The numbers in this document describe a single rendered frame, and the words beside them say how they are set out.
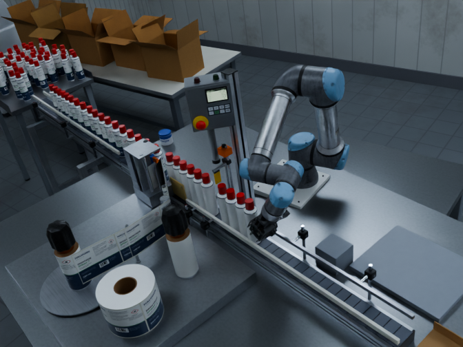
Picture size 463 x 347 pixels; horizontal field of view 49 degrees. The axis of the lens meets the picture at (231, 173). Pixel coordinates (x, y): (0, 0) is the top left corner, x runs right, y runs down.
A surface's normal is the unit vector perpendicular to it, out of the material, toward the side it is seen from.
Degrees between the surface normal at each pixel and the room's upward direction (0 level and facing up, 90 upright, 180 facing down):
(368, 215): 0
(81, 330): 0
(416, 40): 90
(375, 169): 0
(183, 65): 90
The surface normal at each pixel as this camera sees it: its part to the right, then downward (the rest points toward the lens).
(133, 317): 0.27, 0.51
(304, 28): -0.61, 0.51
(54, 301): -0.13, -0.82
